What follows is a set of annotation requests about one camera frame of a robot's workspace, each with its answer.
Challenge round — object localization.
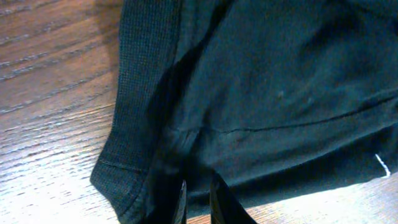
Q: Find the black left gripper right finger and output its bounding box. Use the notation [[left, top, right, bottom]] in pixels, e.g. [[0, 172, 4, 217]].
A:
[[210, 173, 257, 224]]

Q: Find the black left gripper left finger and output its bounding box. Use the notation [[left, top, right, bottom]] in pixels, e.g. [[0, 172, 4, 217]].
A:
[[146, 179, 188, 224]]

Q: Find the dark green t-shirt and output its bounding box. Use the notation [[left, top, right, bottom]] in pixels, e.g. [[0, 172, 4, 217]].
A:
[[90, 0, 397, 223]]

